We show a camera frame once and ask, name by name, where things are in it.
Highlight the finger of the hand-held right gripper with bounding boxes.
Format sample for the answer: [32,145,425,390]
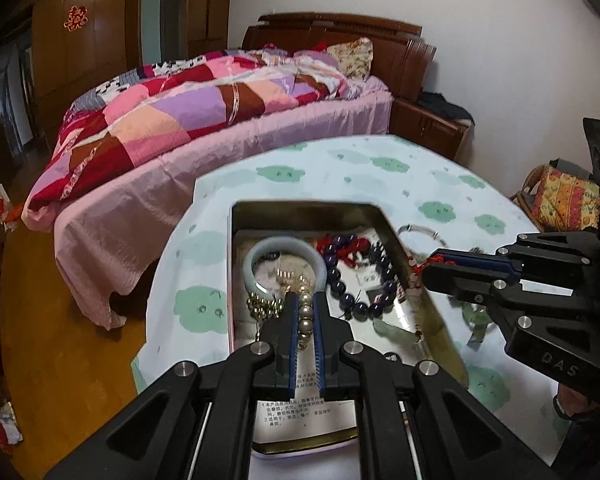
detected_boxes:
[422,260,599,341]
[432,232,600,282]

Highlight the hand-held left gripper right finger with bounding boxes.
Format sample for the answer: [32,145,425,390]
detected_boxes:
[312,291,556,480]

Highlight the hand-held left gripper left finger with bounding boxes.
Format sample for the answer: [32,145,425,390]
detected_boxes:
[45,292,301,480]

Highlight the pearl necklace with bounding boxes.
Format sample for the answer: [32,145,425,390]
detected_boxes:
[275,280,317,352]

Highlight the gold bead necklace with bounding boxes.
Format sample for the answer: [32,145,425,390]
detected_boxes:
[246,267,301,321]

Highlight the rectangular metal tin box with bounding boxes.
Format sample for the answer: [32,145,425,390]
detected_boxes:
[227,200,468,461]

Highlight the dark blue bead bracelet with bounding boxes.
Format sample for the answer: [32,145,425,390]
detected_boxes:
[316,232,397,322]

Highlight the pale jade bangle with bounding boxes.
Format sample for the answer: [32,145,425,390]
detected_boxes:
[243,238,327,306]

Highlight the person's right hand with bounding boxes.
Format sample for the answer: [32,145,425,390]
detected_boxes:
[552,394,600,441]

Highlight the yellow patterned cushion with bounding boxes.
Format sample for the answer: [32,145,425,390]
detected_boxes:
[535,167,600,231]

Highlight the wooden chair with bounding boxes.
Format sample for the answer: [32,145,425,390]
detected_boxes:
[514,159,600,233]

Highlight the silver bangle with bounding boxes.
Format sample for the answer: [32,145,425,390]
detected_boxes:
[396,224,441,242]

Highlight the printed paper sheet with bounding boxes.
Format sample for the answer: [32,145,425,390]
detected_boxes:
[237,230,406,433]

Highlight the wooden nightstand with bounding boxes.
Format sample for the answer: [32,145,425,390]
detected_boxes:
[390,97,473,162]

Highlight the dark folded clothes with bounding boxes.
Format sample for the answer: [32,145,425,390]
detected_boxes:
[417,91,476,124]

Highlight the round table with cloud cloth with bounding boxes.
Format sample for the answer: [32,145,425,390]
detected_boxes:
[130,135,576,480]

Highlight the wooden bed pink sheet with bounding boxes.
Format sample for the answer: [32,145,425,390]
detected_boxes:
[22,12,438,331]

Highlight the floral pillow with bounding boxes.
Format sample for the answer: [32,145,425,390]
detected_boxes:
[326,37,374,81]

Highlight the patchwork pink quilt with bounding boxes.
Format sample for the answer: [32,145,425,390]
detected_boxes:
[22,47,367,227]

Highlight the red and white bag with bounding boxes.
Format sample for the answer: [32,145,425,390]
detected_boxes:
[0,185,17,222]

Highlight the brown wooden wardrobe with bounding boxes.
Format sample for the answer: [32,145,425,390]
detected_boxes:
[0,0,231,201]

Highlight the red paper decoration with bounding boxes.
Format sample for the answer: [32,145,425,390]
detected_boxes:
[62,6,88,32]

